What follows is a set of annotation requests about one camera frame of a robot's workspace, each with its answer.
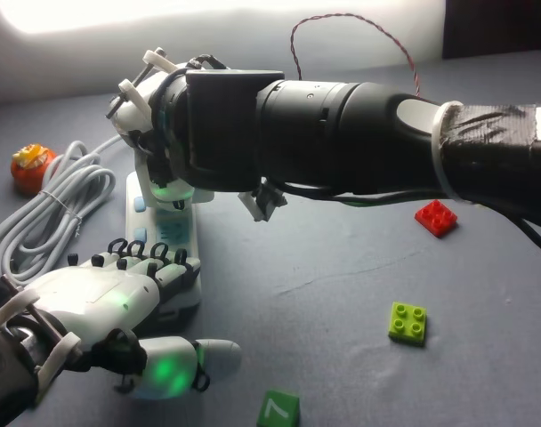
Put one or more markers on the grey table cloth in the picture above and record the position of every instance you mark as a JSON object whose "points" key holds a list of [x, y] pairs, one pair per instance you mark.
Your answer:
{"points": [[319, 267]]}

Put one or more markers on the lime green toy brick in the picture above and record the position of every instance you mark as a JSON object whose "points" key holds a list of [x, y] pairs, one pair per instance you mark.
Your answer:
{"points": [[407, 324]]}

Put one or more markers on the orange toy fruit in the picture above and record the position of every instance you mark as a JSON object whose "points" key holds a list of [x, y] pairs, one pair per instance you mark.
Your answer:
{"points": [[30, 173]]}

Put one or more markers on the red toy brick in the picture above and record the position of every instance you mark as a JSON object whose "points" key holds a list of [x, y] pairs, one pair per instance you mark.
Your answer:
{"points": [[436, 219]]}

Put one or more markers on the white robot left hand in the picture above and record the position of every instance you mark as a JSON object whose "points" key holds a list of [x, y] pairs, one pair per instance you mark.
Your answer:
{"points": [[97, 293]]}

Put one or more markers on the white power strip blue sockets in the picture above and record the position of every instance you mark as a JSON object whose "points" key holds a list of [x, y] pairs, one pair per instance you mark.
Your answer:
{"points": [[163, 231]]}

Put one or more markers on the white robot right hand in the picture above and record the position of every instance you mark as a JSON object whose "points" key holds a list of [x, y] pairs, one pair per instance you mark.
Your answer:
{"points": [[134, 111]]}

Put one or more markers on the green cube with number seven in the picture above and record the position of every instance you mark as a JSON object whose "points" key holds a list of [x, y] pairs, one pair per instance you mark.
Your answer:
{"points": [[279, 411]]}

